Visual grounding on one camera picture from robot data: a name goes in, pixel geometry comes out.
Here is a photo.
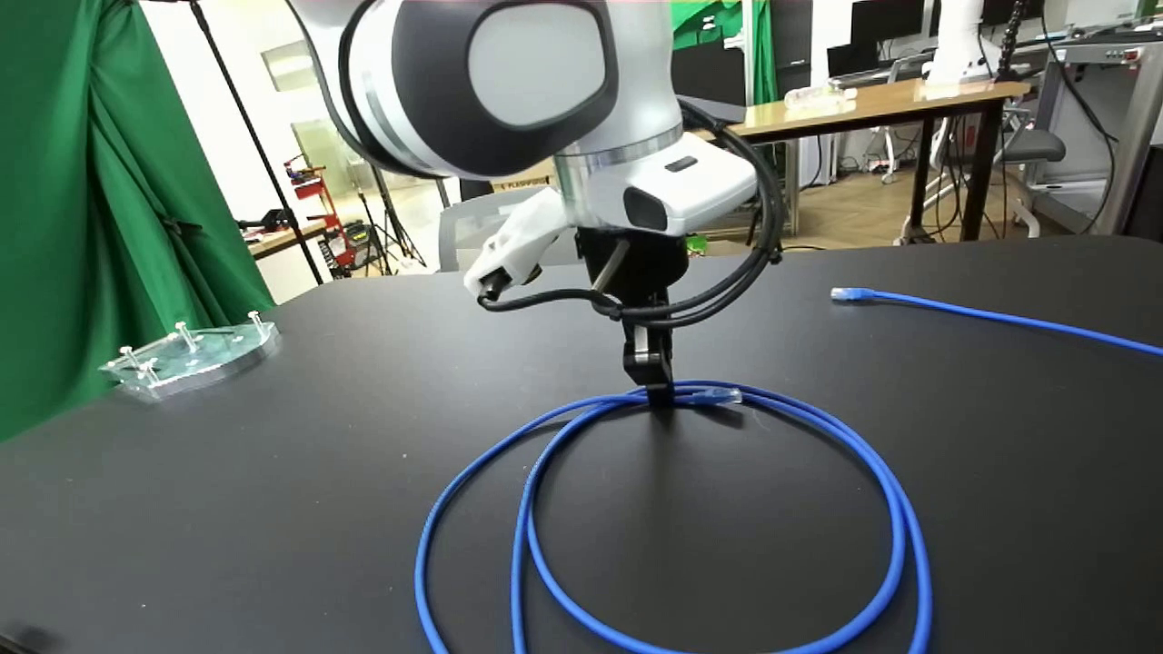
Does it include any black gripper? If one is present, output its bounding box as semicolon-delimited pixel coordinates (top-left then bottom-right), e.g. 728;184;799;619
573;228;685;406

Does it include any blue ethernet cable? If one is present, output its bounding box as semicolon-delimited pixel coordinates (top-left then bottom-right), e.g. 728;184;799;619
409;282;1163;654

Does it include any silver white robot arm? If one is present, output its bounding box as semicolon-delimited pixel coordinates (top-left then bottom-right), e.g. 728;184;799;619
282;0;768;402

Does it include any long wooden desk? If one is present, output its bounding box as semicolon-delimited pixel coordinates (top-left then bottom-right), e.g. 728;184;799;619
735;80;1024;243

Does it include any clear acrylic plate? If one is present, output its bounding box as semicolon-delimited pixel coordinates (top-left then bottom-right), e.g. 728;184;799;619
100;312;281;402

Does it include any green backdrop curtain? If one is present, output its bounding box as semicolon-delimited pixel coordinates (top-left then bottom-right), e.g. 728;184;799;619
0;0;272;440

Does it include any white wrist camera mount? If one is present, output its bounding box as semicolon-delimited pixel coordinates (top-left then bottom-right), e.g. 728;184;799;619
461;189;573;298

